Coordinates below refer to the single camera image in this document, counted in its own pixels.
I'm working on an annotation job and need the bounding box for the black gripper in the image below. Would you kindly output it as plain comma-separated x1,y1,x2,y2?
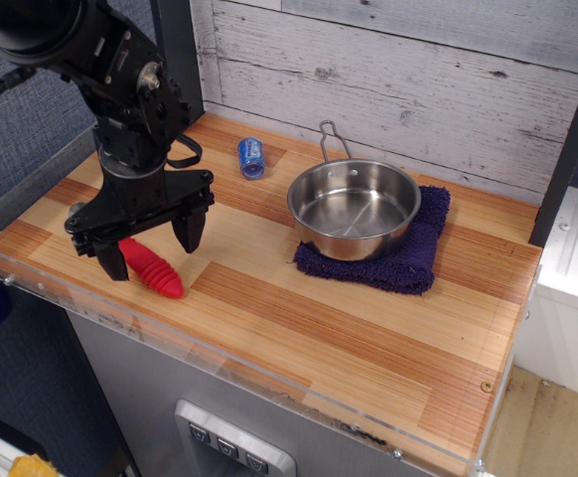
89,153,215,281

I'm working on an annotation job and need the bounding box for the red-handled metal spoon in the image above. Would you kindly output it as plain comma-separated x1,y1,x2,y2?
68,202,186,300

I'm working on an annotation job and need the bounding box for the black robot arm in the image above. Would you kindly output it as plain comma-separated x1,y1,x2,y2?
0,1,214,280

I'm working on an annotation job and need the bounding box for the small blue can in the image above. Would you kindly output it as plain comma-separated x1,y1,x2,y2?
237,137,265,180

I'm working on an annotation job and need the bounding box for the silver toy fridge cabinet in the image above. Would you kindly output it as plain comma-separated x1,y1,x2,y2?
65,310,429,477

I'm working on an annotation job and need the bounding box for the silver dispenser button panel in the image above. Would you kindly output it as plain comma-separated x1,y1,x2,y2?
175,399,297,476

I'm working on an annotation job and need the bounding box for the stainless steel pot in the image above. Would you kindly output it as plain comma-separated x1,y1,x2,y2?
287,120,421,261

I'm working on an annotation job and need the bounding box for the purple folded cloth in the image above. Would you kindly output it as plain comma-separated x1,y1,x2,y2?
294,186,451,295

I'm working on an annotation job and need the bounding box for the white metal side unit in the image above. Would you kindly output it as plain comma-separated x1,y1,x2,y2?
514,187,578,393

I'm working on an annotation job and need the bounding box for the clear acrylic guard rail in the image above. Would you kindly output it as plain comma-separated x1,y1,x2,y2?
0,114,540,476

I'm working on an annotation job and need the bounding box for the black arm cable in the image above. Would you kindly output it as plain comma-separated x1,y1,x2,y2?
0,64,204,171

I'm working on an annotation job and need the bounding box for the black vertical post right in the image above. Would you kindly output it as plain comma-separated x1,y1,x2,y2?
528,104,578,247

